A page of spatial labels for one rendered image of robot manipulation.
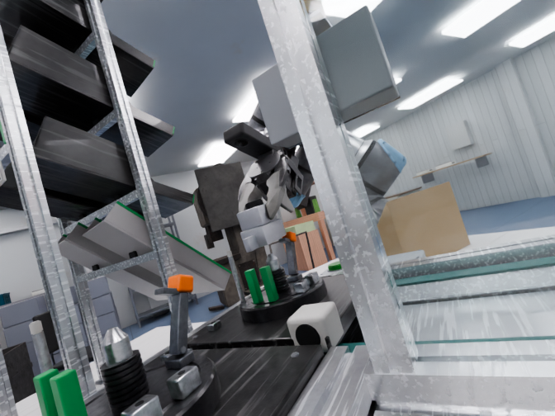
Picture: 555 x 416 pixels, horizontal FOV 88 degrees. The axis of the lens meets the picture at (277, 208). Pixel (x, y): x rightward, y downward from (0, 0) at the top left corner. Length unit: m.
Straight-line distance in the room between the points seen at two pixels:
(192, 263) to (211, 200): 4.09
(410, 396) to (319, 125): 0.22
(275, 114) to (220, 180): 4.53
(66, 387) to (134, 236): 0.36
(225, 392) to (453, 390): 0.17
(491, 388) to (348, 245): 0.13
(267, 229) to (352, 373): 0.24
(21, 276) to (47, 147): 6.36
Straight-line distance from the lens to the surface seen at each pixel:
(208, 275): 0.64
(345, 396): 0.25
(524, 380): 0.26
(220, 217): 4.68
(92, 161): 0.60
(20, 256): 6.94
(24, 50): 0.67
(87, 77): 0.68
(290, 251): 0.52
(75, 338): 0.49
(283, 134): 0.28
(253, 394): 0.27
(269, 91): 0.30
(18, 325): 4.72
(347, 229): 0.24
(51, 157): 0.59
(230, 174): 4.87
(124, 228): 0.58
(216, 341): 0.42
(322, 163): 0.23
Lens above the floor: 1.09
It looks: 3 degrees up
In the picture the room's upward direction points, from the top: 17 degrees counter-clockwise
